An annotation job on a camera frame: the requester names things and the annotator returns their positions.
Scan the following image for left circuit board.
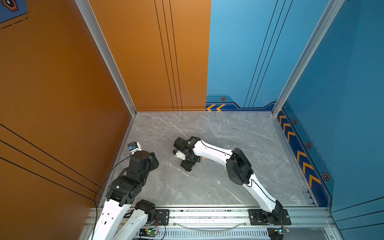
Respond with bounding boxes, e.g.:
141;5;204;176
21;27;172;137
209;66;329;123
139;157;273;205
138;229;159;239

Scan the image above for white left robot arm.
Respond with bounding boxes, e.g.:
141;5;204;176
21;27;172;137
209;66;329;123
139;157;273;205
89;151;159;240

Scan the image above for right circuit board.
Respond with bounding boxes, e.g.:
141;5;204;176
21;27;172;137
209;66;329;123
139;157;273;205
275;226;290;235

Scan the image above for aluminium corner post right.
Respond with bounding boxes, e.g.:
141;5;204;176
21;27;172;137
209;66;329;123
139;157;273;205
272;0;345;117

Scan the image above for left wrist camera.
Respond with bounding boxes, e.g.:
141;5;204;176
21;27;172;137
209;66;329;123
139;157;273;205
128;142;142;156

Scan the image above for aluminium corner post left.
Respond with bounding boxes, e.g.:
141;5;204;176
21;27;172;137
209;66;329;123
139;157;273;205
75;0;137;117

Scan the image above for aluminium corner post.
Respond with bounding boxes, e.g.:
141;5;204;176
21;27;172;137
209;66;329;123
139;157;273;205
75;0;137;117
272;0;345;117

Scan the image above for circuit board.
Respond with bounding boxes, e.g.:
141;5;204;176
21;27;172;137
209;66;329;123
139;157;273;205
138;229;159;239
275;226;290;235

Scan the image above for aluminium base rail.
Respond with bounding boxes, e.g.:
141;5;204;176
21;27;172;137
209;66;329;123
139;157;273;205
80;205;344;240

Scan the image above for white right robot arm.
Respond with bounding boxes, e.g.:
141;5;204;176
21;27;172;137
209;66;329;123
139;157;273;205
173;137;292;226

